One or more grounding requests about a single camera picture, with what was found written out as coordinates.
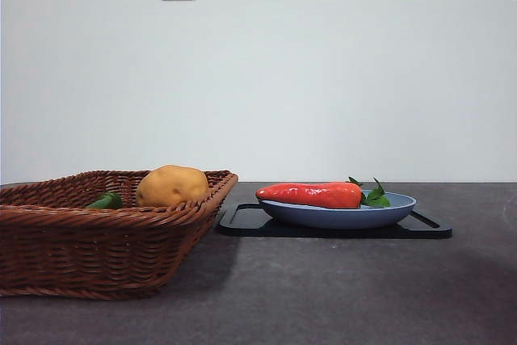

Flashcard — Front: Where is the brown wicker basket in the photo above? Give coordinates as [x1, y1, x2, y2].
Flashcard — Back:
[0, 170, 239, 301]

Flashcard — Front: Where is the yellow-brown potato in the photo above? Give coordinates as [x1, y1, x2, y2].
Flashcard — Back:
[135, 164, 210, 208]

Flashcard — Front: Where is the orange carrot with green leaves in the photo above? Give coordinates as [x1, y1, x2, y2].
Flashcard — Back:
[254, 176, 392, 210]

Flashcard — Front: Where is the black flat tray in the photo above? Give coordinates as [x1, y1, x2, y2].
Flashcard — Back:
[218, 202, 453, 239]

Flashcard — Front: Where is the green pepper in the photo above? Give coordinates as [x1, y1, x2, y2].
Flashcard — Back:
[84, 191, 124, 211]

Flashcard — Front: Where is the blue round plate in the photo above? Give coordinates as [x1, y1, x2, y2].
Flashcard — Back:
[257, 190, 418, 230]

